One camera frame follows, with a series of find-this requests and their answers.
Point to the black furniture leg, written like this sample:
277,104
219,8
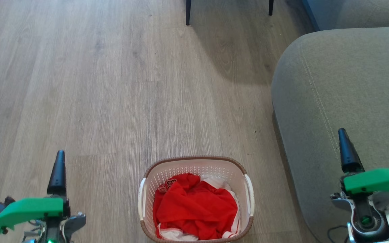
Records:
188,12
270,7

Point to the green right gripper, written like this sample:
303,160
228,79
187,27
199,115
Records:
378,180

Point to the red jersey with white trim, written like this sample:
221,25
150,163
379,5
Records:
194,209

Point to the grey sofa back cushion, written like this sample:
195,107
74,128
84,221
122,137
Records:
363,13

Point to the white laundry basket brown rim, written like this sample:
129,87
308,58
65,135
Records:
194,168

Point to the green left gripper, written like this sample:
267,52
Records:
29,209

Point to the grey fabric sofa seat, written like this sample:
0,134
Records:
343,101

